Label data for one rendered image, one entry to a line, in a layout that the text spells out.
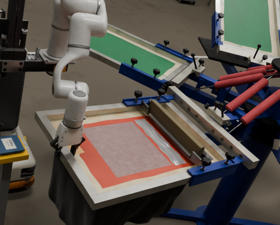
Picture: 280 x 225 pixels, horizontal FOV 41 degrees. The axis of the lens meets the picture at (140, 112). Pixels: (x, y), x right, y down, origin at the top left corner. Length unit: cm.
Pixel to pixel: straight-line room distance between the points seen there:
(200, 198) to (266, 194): 70
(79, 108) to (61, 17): 58
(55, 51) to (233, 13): 173
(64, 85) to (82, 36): 20
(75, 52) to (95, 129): 48
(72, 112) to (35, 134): 188
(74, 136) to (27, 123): 191
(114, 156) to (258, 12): 207
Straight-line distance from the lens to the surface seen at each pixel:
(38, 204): 272
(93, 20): 148
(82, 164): 159
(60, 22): 186
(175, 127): 185
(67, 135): 149
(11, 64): 188
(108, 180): 155
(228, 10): 321
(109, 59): 244
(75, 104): 140
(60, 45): 190
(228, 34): 306
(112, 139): 176
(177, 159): 178
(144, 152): 176
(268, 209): 348
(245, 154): 189
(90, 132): 177
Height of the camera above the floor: 197
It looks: 30 degrees down
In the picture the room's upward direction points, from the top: 19 degrees clockwise
